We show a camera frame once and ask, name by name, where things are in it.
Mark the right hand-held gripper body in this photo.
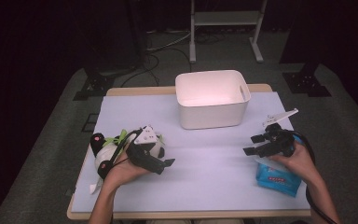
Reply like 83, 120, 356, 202
259, 107, 299, 158

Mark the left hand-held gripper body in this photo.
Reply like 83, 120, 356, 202
125, 125, 166, 175

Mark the blue wet wipes packet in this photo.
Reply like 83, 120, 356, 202
255, 133, 306, 198

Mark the panda plush toy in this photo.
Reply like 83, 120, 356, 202
89, 128, 166, 196

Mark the white plastic storage bin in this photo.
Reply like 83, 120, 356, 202
174, 69, 252, 131

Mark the person's right hand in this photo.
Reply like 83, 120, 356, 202
268, 142, 321, 185

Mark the person's left hand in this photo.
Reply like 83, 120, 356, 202
102, 151, 151, 191

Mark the black stand base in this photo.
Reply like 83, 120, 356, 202
282, 60, 333, 98
73, 66, 117, 102

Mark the dark upright stand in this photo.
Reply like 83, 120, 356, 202
125, 0, 148, 66

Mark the white metal stand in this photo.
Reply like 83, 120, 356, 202
188, 0, 269, 64

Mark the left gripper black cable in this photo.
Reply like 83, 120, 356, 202
105, 130, 144, 171

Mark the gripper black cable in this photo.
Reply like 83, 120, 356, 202
105, 130, 144, 171
290, 130, 339, 224

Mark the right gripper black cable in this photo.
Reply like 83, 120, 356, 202
290, 130, 339, 224

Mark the bundle of floor cables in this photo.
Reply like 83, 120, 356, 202
117, 27, 227, 89

